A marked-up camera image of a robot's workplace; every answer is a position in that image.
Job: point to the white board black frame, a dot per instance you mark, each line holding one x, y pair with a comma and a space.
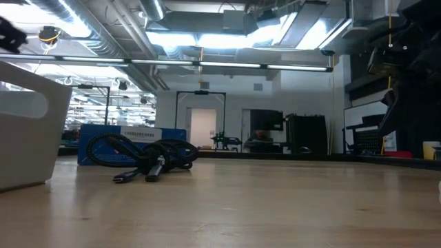
361, 113

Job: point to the black perforated panel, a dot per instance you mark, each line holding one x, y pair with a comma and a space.
368, 141

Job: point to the white plastic bin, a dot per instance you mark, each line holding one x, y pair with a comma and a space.
27, 148

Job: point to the white door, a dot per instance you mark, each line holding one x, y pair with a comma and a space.
203, 127

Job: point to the small black background robot arm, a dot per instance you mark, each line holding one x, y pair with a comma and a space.
225, 140

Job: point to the red flat object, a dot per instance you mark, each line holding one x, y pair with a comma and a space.
398, 154

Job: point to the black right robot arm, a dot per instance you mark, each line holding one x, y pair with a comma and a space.
417, 86

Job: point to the black monitor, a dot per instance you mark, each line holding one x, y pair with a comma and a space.
267, 120

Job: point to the blue cardboard box white label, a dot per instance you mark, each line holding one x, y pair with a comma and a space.
174, 134

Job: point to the black metal rig frame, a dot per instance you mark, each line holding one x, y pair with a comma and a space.
200, 92

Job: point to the black cabinet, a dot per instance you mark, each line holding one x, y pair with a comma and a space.
306, 134

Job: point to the yellow cup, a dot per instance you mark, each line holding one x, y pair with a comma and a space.
430, 150

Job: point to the long ceiling light strip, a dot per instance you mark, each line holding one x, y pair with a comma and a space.
227, 64

